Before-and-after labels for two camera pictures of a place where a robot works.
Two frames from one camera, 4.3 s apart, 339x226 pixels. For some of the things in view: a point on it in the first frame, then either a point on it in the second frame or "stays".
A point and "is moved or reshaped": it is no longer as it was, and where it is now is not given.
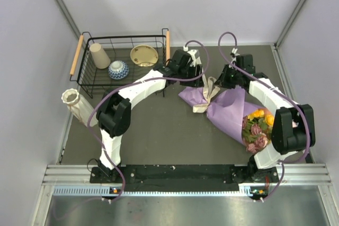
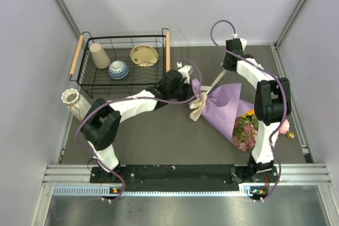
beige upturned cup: [100, 59] stays
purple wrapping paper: [228, 108] is moved or reshaped
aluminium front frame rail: [308, 173] stays
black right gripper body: [232, 74] to [225, 64]
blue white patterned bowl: [117, 70] stays
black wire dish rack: [102, 64] stays
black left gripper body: [184, 71] to [182, 92]
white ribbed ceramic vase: [80, 107] stays
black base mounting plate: [183, 174] stays
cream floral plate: [144, 55] stays
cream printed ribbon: [210, 91] to [198, 103]
